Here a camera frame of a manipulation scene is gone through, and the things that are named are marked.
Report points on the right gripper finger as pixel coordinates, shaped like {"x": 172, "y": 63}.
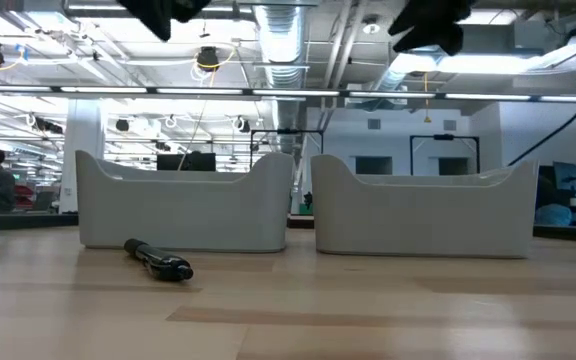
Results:
{"x": 433, "y": 15}
{"x": 443, "y": 40}

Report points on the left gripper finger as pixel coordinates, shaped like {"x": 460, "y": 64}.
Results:
{"x": 188, "y": 9}
{"x": 155, "y": 15}

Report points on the grey plastic bin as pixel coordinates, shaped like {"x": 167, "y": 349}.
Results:
{"x": 183, "y": 215}
{"x": 423, "y": 220}

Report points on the long ceiling light strip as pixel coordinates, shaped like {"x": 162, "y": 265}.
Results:
{"x": 468, "y": 95}

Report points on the white pillar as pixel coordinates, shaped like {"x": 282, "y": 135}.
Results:
{"x": 75, "y": 135}

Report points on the black monitor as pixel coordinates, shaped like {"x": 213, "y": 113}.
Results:
{"x": 178, "y": 162}

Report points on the green plant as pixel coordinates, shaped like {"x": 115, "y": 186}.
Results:
{"x": 308, "y": 200}

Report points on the red chairs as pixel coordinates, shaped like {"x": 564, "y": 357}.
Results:
{"x": 24, "y": 195}

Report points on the thick black pen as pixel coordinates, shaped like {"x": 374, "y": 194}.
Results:
{"x": 163, "y": 262}

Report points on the black metal frame stand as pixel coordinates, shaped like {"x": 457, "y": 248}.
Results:
{"x": 443, "y": 137}

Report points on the silver ceiling duct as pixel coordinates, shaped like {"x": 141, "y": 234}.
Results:
{"x": 293, "y": 107}

